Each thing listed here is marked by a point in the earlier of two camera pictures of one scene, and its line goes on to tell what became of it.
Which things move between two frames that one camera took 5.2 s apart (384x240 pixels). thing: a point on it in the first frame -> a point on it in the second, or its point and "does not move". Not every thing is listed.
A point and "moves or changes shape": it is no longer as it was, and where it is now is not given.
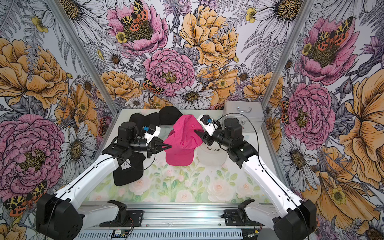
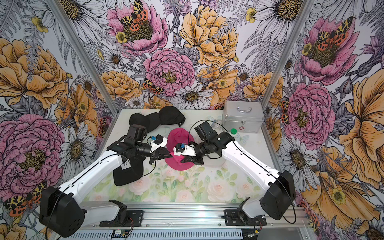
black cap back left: (141, 120) does not move
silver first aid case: (250, 114) does not move
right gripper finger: (202, 135) -> (197, 160)
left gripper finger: (157, 146) -> (158, 153)
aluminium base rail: (178, 221) does not move
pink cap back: (183, 136) moves or changes shape
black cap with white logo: (131, 170) does not move
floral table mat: (163, 182) does not move
